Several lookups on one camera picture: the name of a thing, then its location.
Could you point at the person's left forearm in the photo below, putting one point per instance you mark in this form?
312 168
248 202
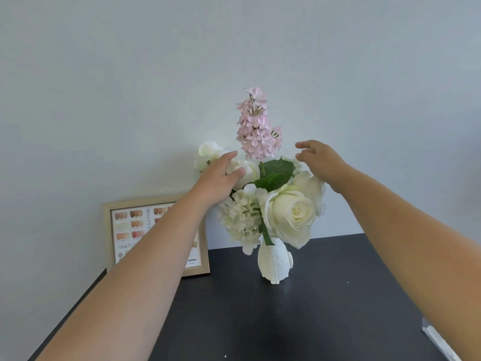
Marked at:
131 289

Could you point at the half-closed white rose flower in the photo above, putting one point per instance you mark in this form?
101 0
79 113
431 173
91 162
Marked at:
250 172

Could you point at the pink lilac flower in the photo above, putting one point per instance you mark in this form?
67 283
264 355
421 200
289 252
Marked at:
257 131

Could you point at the gold framed nail colour chart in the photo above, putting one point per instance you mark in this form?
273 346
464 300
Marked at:
124 225

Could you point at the person's right forearm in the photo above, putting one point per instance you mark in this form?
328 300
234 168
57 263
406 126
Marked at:
421 259

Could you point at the clear plastic box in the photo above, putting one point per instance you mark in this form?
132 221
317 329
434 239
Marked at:
437 340

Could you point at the white hydrangea flower spray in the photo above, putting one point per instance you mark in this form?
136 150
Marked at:
238 221

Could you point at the large white rose flower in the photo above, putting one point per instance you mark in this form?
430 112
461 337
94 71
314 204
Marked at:
293 216

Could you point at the white owl-shaped vase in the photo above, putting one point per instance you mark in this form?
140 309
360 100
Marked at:
274 263

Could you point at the person's left hand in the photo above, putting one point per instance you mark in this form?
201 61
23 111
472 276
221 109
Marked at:
214 184

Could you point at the person's right hand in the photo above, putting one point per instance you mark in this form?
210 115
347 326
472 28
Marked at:
327 161

